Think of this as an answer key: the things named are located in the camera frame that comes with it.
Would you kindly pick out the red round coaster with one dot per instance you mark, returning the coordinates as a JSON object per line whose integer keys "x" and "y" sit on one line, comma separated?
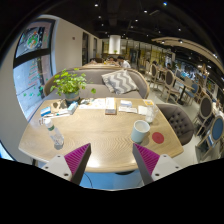
{"x": 158, "y": 137}

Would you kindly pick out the grey back wooden chair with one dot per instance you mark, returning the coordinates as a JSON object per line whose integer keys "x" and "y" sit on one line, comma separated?
{"x": 169, "y": 84}

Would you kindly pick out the grey upholstered sofa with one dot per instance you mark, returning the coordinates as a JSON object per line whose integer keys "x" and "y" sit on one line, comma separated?
{"x": 97, "y": 88}

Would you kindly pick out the white cylindrical pendant lamp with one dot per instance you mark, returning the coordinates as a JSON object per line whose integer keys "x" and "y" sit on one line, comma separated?
{"x": 114, "y": 44}

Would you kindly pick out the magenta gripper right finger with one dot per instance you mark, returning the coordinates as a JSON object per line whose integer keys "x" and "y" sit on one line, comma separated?
{"x": 146, "y": 161}

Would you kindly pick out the white paper sheets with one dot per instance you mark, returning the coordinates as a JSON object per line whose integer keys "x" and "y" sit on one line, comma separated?
{"x": 92, "y": 103}

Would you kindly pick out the grey chevron pillow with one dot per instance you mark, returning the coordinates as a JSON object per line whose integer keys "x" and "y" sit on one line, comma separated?
{"x": 119, "y": 82}

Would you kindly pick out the wall poster frame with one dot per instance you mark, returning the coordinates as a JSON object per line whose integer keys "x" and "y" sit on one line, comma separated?
{"x": 35, "y": 37}

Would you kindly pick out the blue white box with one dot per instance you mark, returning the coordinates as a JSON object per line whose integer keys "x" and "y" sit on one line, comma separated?
{"x": 45, "y": 111}

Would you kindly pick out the stacked books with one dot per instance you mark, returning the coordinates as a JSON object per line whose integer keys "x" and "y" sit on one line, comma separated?
{"x": 110, "y": 106}

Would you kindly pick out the light blue paper cup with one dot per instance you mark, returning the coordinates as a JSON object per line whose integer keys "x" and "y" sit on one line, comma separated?
{"x": 139, "y": 131}

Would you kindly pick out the blue seat wooden chair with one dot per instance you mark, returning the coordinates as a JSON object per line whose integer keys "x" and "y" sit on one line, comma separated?
{"x": 209, "y": 141}

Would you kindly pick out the clear plastic water bottle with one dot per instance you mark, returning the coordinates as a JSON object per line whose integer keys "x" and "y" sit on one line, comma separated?
{"x": 54, "y": 133}

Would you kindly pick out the person in white shirt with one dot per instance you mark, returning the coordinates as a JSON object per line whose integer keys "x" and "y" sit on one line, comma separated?
{"x": 123, "y": 63}

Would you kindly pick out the white tissue pack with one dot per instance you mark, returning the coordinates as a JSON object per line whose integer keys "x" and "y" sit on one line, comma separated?
{"x": 126, "y": 103}

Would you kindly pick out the clear drinking glass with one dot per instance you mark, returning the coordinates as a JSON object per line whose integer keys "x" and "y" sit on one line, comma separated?
{"x": 151, "y": 113}

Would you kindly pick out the green potted plant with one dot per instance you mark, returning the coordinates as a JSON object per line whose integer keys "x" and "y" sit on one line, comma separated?
{"x": 69, "y": 84}

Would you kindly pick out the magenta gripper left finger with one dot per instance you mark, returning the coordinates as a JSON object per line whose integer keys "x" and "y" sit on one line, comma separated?
{"x": 77, "y": 161}

